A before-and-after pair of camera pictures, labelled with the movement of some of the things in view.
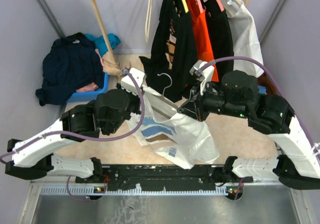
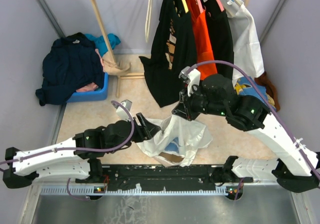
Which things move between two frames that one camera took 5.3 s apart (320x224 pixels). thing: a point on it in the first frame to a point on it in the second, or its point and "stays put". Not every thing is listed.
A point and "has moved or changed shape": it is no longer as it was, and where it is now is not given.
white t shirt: (176, 135) has moved or changed shape
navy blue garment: (69, 64) stays put
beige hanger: (148, 13) stays put
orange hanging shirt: (199, 26) stays put
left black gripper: (136, 97) to (146, 130)
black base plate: (159, 178) stays put
